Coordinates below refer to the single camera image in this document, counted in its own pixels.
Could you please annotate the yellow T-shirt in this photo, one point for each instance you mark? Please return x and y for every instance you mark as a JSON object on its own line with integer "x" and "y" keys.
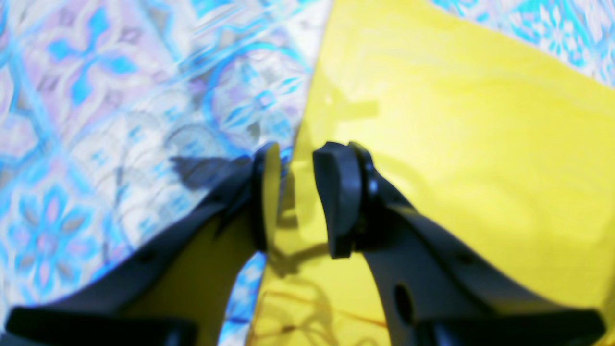
{"x": 485, "y": 113}

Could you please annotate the patterned blue tablecloth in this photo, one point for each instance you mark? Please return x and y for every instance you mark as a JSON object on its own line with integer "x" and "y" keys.
{"x": 87, "y": 178}

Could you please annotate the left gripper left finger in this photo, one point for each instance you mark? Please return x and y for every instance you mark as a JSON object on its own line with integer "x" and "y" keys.
{"x": 174, "y": 290}

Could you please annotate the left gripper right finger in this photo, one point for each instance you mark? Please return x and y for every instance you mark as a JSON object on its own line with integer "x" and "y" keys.
{"x": 434, "y": 289}

